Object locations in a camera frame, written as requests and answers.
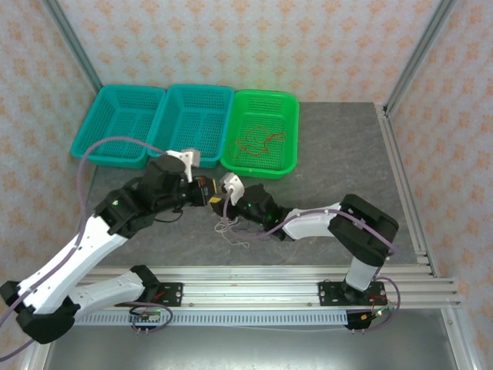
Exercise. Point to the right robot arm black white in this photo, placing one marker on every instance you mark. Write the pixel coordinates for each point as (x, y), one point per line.
(316, 225)

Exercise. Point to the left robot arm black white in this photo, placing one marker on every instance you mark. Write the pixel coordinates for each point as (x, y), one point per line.
(58, 266)

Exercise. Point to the teal plastic basket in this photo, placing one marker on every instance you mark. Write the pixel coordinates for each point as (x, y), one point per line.
(115, 123)
(196, 119)

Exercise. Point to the green plastic basket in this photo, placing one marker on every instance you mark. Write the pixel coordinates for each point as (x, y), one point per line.
(262, 112)

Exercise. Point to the small controller board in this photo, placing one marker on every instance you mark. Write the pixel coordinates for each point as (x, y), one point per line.
(148, 316)
(375, 314)

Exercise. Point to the grey metal lower shelf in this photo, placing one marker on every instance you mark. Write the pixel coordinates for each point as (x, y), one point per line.
(250, 347)

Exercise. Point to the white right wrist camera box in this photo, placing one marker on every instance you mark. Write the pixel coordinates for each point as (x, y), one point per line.
(231, 183)

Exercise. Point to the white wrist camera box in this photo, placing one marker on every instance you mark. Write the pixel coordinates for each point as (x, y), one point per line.
(186, 158)
(231, 183)

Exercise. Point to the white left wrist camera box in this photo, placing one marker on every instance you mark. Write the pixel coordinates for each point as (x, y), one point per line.
(186, 158)

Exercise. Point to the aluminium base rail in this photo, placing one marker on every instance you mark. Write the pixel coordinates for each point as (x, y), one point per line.
(250, 285)

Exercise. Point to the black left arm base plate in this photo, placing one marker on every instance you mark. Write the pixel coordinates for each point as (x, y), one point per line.
(173, 294)

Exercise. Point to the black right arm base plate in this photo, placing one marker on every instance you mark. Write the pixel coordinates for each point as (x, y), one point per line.
(331, 294)

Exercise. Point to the aluminium side rail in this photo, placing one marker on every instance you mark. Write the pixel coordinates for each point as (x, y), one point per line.
(400, 173)

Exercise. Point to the aluminium frame post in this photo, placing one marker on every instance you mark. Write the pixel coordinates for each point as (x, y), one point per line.
(420, 54)
(73, 46)

